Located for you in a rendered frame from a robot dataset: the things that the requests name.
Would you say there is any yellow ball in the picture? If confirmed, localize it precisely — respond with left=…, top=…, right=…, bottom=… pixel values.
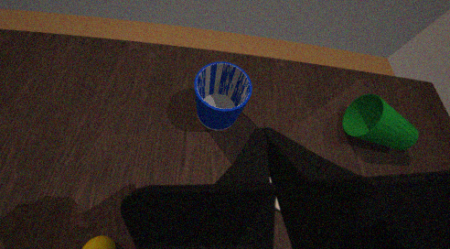
left=82, top=235, right=116, bottom=249

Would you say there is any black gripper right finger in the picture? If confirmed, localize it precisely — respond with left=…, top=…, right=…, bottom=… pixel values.
left=263, top=127, right=450, bottom=249

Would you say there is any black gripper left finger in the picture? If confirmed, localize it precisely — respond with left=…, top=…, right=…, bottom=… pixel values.
left=120, top=128, right=276, bottom=249

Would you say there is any green plastic cup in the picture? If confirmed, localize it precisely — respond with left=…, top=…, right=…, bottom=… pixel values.
left=342, top=94, right=419, bottom=150

